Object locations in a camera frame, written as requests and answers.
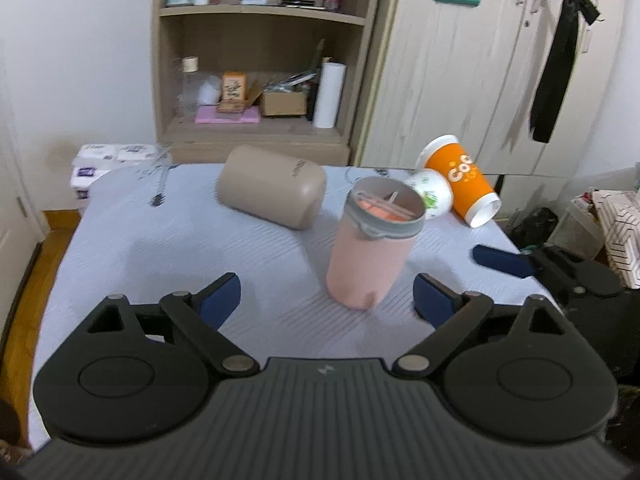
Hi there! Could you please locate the orange white paper cup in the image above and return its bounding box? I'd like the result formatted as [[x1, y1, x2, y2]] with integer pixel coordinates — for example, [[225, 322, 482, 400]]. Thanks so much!
[[416, 134, 502, 229]]

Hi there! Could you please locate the light wood wardrobe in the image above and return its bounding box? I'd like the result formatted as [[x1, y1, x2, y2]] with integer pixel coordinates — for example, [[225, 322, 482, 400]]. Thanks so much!
[[352, 0, 627, 214]]

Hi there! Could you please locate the wooden shelf unit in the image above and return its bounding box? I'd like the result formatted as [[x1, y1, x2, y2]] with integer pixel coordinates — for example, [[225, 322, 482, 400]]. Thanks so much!
[[151, 0, 381, 166]]

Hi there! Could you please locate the clear bottle beige cap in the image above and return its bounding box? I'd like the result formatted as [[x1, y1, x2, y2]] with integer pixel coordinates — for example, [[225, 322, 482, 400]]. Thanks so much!
[[177, 56, 203, 120]]

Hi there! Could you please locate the orange decorated box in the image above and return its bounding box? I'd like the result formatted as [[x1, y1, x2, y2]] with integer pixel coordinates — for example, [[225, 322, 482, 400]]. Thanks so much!
[[217, 72, 247, 113]]

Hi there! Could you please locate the striped fabric box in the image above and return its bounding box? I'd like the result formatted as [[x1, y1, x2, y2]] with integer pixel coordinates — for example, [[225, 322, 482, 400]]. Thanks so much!
[[592, 190, 640, 289]]

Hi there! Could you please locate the black ribbon bow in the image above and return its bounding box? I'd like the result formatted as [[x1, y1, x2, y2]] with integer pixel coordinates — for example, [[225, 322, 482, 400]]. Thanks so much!
[[528, 0, 600, 144]]

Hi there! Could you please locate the white patterned table cloth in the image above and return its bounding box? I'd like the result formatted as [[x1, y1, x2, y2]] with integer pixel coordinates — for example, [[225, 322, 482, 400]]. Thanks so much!
[[27, 161, 561, 451]]

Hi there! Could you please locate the taupe plastic container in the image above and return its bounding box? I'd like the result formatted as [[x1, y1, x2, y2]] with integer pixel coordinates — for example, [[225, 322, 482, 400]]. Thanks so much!
[[216, 145, 326, 231]]

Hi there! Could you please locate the toilet paper pack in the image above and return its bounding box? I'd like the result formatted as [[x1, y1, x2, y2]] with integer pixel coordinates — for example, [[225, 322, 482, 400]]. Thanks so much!
[[70, 144, 172, 214]]

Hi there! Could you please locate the pink cup grey rim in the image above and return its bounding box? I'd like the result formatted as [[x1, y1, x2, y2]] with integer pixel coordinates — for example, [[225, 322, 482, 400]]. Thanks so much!
[[326, 176, 425, 310]]

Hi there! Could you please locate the white paper towel roll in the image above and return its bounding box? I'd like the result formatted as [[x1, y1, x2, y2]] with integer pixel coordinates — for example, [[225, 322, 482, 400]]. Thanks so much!
[[312, 62, 346, 129]]

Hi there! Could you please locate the white door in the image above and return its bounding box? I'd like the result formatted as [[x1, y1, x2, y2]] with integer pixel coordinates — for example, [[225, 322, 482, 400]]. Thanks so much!
[[0, 42, 44, 340]]

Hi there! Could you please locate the pink book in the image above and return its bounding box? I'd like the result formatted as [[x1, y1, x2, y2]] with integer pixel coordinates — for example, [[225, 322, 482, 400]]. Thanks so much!
[[194, 106, 262, 125]]

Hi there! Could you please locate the white floral paper cup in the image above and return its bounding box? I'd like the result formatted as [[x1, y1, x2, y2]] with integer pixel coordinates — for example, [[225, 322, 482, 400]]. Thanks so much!
[[404, 169, 454, 220]]

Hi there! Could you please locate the small cardboard box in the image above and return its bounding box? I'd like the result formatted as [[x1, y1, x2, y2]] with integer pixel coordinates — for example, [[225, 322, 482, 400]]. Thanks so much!
[[260, 90, 307, 117]]

